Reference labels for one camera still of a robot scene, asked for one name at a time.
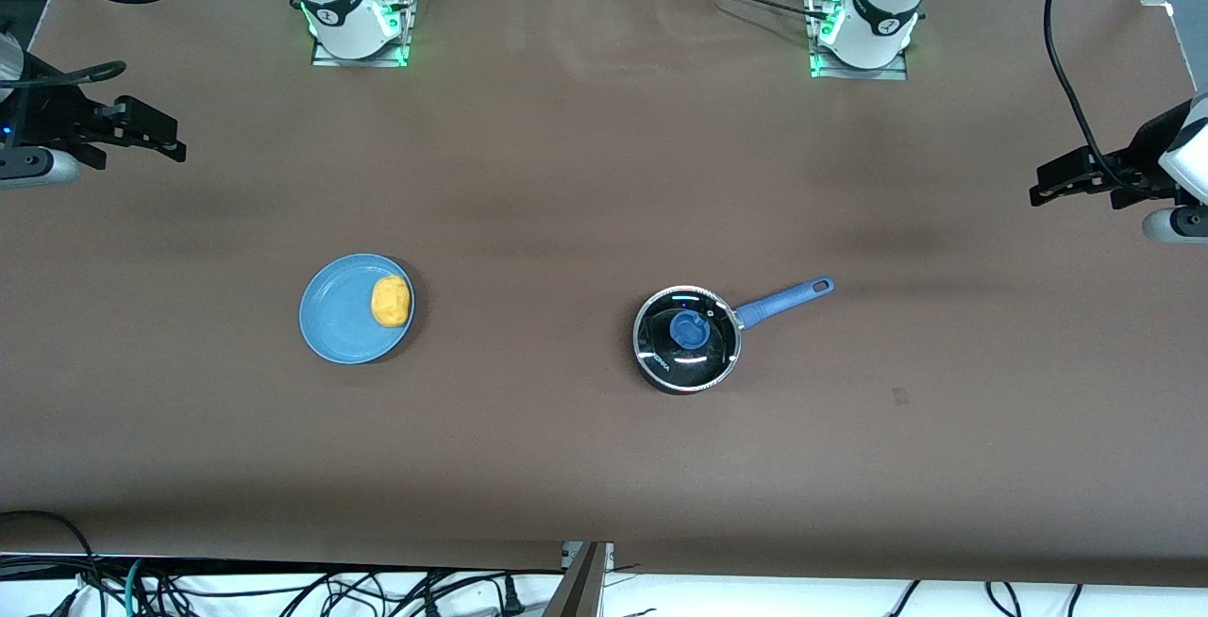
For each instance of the black power plug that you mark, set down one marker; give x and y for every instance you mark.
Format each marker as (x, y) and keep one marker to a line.
(511, 596)

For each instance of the glass lid blue knob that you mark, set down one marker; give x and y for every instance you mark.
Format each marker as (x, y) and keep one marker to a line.
(689, 330)

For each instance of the blue round plate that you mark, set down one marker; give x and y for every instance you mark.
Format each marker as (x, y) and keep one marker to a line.
(340, 315)

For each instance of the brown table cover sheet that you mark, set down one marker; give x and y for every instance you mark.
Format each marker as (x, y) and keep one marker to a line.
(566, 174)

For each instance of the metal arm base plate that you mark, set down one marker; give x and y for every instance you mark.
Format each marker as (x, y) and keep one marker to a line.
(897, 72)
(326, 58)

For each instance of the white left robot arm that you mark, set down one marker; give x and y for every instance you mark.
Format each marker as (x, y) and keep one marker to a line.
(882, 4)

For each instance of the yellow potato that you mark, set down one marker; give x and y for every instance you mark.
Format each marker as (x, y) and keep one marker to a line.
(391, 302)

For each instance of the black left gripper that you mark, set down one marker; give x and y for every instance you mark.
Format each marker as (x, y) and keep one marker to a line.
(1135, 167)

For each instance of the aluminium frame post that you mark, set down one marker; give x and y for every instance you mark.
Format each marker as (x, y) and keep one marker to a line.
(580, 584)

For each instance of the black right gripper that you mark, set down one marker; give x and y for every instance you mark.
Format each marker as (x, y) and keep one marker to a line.
(58, 120)

